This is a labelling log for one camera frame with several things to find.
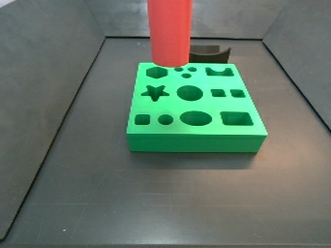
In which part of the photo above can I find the red oval cylinder peg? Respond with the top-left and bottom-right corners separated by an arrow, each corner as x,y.
146,0 -> 192,67

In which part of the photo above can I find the green shape sorter block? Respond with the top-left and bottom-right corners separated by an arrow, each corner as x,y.
126,63 -> 268,153

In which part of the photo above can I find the black curved holder bracket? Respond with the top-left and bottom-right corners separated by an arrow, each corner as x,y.
188,45 -> 230,64

